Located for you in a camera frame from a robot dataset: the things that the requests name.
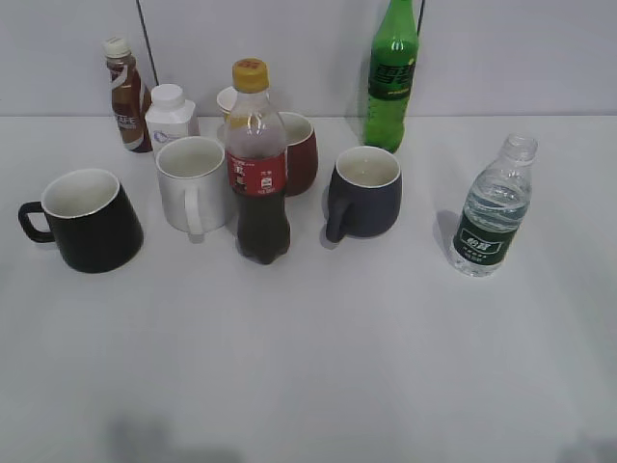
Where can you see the cola bottle yellow cap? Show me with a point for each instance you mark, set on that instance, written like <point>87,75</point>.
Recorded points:
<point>256,149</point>

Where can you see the clear water bottle green label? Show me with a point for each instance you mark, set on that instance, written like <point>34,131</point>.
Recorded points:
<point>494,208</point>

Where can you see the brown coffee drink bottle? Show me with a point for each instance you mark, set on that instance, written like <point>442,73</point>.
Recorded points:
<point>130,97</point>

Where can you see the green soda bottle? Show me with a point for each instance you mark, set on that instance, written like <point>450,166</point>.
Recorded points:
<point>392,66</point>

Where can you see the dark blue-grey mug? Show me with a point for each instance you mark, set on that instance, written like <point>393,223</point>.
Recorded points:
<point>364,194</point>

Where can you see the white plastic milk bottle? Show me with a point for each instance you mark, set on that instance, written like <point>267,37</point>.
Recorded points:
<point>171,116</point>

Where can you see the black mug white interior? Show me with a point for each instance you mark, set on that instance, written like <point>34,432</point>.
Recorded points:
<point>88,215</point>

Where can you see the dark red mug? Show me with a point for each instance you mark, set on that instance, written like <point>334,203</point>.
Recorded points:
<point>302,154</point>

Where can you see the white ceramic mug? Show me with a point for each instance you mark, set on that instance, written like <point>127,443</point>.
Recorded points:
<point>193,183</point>

